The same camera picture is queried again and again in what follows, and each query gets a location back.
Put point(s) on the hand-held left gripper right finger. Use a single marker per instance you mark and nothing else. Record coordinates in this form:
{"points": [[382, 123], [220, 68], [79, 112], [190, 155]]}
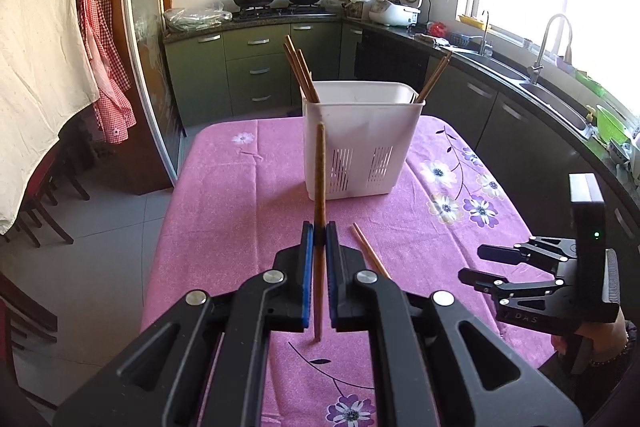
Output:
{"points": [[331, 287]]}

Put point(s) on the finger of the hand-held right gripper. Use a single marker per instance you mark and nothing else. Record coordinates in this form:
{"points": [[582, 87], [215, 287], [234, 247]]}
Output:
{"points": [[545, 249], [500, 286]]}

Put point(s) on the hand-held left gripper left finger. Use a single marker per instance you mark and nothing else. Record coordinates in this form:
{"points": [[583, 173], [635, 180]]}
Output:
{"points": [[309, 277]]}

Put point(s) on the white plastic utensil basket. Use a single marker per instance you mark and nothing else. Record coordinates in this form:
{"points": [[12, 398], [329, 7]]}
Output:
{"points": [[350, 132]]}

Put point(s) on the person's right hand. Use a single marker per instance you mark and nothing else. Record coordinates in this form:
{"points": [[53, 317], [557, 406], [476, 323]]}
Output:
{"points": [[607, 334]]}

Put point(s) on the pink floral tablecloth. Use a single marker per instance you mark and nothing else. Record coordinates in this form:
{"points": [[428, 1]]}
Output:
{"points": [[240, 207]]}

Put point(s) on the green plastic colander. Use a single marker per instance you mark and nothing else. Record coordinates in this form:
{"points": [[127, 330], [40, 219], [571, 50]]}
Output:
{"points": [[612, 124]]}

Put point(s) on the steel sink basin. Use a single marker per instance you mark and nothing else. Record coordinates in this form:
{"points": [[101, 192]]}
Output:
{"points": [[487, 63], [557, 104]]}

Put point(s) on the dark base cabinet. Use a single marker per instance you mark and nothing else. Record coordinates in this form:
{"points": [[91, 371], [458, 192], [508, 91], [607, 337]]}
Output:
{"points": [[475, 107]]}

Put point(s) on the green plastic container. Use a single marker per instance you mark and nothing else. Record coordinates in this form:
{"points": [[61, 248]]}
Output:
{"points": [[590, 83]]}

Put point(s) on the tall arched steel faucet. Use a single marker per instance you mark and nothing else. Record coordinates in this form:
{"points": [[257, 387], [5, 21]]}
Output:
{"points": [[537, 57]]}

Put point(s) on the green base cabinet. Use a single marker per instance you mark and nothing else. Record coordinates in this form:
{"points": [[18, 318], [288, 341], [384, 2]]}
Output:
{"points": [[250, 72]]}

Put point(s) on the small steel faucet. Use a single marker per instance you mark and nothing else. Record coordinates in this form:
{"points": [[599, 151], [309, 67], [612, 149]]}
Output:
{"points": [[484, 42]]}

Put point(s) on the small blue strainer basket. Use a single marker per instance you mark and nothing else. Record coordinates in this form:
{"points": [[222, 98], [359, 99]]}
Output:
{"points": [[460, 39]]}

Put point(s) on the yellow sponge tray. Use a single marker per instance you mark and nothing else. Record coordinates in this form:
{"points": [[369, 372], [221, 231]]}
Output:
{"points": [[472, 22]]}

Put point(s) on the crumpled dish cloth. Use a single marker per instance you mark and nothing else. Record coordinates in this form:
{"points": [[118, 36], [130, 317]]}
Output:
{"points": [[431, 39]]}

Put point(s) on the red packet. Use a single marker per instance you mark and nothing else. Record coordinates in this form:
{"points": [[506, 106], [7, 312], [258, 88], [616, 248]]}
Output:
{"points": [[438, 29]]}

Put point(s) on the black gas stove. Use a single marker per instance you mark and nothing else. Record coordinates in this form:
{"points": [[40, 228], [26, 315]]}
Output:
{"points": [[280, 13]]}

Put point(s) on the dark granite countertop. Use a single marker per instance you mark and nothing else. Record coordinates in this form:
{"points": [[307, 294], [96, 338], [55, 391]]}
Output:
{"points": [[200, 32]]}

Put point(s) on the dark wooden chair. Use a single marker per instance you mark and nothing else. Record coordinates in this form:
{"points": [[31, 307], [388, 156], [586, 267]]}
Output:
{"points": [[50, 197], [25, 317]]}

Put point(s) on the white lined bin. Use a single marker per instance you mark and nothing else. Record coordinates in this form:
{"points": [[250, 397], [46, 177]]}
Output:
{"points": [[359, 4]]}

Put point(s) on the white rice cooker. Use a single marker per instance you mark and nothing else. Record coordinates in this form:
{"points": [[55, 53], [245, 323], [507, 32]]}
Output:
{"points": [[395, 13]]}

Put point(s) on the clear plastic bag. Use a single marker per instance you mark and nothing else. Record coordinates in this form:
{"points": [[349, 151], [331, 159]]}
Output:
{"points": [[195, 18]]}

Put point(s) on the glass sliding door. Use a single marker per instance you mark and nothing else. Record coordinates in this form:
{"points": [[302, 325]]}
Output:
{"points": [[150, 32]]}

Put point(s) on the red checked apron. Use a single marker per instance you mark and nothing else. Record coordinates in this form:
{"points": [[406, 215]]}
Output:
{"points": [[105, 57]]}

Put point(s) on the white hanging cloth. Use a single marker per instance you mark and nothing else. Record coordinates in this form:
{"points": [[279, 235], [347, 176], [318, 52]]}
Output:
{"points": [[35, 82]]}

